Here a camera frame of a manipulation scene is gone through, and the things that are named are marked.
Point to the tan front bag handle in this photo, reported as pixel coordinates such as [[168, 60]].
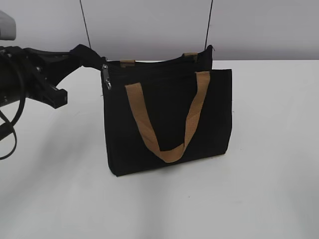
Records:
[[140, 114]]

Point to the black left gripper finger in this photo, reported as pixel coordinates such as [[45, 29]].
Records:
[[39, 57], [47, 92]]

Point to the tan bag handle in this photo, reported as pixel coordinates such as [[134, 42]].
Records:
[[131, 62], [140, 114]]

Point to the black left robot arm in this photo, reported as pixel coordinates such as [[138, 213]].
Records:
[[59, 71]]

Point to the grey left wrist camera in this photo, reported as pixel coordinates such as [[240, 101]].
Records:
[[7, 27]]

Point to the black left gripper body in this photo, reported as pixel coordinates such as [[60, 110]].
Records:
[[17, 75]]

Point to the black tote bag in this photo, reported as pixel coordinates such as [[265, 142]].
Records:
[[168, 88]]

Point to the tan rear bag handle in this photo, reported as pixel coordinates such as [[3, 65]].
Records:
[[131, 62]]

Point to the metal zipper pull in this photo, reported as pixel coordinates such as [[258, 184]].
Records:
[[106, 76]]

